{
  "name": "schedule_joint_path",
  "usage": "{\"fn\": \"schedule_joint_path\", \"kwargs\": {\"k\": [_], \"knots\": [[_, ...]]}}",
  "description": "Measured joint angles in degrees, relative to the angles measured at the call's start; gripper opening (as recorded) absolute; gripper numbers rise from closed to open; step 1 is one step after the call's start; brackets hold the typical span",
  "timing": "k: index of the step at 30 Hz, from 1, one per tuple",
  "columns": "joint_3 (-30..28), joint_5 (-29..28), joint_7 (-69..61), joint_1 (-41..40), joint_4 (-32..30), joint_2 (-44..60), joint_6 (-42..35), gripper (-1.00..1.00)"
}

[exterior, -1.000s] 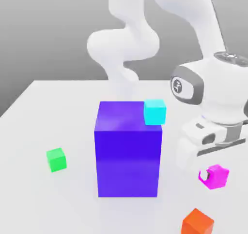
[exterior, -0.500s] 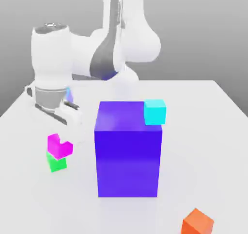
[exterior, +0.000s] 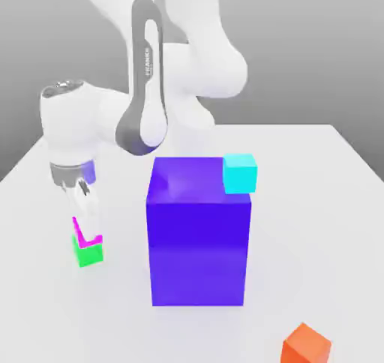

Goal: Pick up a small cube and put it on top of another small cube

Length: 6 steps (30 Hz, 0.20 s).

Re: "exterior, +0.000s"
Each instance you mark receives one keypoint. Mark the small orange cube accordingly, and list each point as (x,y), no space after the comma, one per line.
(304,346)

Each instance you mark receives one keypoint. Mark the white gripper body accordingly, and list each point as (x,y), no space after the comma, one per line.
(85,210)

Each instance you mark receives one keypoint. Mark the small green cube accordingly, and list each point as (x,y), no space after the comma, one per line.
(89,255)

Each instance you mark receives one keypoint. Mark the small magenta cube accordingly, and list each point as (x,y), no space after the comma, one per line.
(80,239)

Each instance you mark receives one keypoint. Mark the small cyan cube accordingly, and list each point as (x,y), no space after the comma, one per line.
(240,174)

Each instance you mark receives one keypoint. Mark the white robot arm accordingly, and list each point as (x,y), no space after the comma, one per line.
(192,69)

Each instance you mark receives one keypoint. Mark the large purple box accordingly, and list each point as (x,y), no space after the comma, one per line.
(198,243)

